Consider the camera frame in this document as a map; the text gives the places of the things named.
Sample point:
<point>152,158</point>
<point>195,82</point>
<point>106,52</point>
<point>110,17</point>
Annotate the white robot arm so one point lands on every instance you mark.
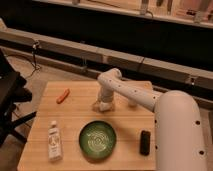
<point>179,135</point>

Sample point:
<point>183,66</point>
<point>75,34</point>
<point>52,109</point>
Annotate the white plastic bottle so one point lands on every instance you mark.
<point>54,142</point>

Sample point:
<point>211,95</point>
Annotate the green ceramic plate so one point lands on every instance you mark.
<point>97,140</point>

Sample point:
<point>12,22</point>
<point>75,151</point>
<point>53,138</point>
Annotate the black remote control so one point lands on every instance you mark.
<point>145,142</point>

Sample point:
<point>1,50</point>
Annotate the white sponge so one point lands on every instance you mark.
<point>103,107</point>

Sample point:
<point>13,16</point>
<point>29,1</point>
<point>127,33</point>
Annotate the orange carrot toy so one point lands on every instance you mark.
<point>63,96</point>

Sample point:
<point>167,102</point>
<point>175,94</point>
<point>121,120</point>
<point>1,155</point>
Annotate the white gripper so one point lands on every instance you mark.
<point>105,95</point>

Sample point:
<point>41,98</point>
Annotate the black chair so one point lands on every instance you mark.
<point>12,90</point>

